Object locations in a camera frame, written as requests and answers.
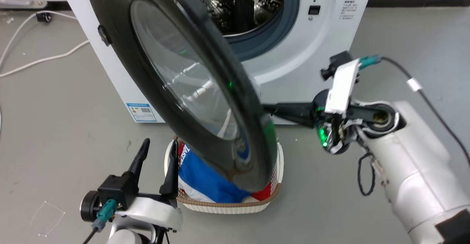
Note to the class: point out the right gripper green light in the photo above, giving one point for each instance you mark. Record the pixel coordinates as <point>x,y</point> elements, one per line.
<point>332,134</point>

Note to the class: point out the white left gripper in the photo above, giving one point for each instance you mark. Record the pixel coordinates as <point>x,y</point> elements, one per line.
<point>154,209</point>

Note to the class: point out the black round washing machine door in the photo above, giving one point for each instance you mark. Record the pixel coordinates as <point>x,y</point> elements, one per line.
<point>121,60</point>

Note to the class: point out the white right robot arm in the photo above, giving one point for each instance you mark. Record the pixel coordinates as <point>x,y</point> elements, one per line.
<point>411,163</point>

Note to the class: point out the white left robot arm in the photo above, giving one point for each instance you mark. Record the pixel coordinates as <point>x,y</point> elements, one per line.
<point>126,236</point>

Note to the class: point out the white front-load washing machine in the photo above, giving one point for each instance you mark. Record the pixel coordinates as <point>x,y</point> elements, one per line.
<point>315,53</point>

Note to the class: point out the grey rubber door gasket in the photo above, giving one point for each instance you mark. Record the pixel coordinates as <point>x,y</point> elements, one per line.
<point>279,35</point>

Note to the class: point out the steel washing machine drum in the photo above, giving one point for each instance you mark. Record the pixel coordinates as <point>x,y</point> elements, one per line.
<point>238,9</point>

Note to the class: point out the blue red white clothing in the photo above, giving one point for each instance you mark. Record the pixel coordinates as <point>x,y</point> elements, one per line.
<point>200,181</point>

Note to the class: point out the blue energy label sticker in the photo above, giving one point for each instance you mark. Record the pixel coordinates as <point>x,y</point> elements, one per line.
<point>141,112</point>

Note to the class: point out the white woven laundry basket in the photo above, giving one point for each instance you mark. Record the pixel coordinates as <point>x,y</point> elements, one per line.
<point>227,207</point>

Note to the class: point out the black floor plug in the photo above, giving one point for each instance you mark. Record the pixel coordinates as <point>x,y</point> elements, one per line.
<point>44,17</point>

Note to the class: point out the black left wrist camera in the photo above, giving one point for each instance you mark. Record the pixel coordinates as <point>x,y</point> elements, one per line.
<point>115,192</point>

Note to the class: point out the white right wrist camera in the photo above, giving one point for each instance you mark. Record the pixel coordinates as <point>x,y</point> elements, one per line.
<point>341,88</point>

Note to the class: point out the teal left camera connector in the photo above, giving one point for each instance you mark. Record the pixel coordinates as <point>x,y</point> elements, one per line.
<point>106,211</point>

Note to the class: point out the teal camera connector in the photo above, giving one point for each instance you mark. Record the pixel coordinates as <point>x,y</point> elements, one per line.
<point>370,62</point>
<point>106,211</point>

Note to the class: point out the teal right camera connector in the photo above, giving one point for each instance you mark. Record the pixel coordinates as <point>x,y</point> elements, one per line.
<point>370,62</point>

